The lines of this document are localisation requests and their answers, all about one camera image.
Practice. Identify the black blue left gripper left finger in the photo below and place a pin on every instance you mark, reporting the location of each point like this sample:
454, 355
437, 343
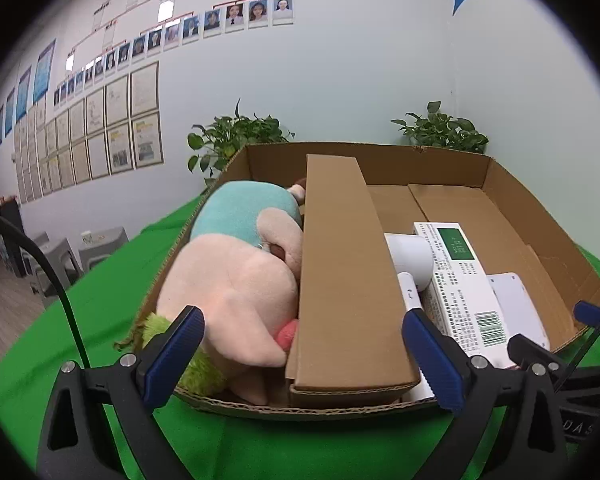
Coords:
76, 439

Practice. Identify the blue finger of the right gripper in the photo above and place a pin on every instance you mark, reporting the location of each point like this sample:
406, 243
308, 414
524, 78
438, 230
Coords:
587, 314

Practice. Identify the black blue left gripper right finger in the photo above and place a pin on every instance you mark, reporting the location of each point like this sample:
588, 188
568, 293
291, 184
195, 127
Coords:
529, 443

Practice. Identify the white green printed box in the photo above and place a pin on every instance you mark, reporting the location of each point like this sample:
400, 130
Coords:
459, 299

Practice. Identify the long brown cardboard box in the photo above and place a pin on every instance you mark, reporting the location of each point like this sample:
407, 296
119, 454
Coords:
349, 347

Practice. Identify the white hair dryer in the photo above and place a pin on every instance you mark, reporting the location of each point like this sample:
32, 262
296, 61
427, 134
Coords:
413, 261

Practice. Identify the grey plastic stool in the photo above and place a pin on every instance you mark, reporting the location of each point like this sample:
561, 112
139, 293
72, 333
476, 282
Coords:
105, 243
63, 261

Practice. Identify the large open cardboard tray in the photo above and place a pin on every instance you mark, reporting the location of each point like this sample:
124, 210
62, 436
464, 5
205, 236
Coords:
508, 226

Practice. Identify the paper cup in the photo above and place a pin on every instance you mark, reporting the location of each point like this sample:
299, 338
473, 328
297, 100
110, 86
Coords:
87, 237

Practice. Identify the right potted green plant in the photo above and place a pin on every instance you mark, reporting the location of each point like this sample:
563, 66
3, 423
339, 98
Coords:
437, 129

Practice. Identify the potted green plant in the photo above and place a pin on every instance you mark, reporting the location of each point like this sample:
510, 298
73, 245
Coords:
215, 145
437, 129

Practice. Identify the pink plush pig toy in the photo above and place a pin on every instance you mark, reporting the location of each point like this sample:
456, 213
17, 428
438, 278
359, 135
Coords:
241, 266

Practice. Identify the framed certificates group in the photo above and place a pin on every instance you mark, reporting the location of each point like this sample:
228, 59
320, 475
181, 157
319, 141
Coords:
112, 130

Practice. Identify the left potted green plant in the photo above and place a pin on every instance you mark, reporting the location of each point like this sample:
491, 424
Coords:
215, 145

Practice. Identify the staff photo row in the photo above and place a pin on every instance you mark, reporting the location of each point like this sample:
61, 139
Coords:
171, 33

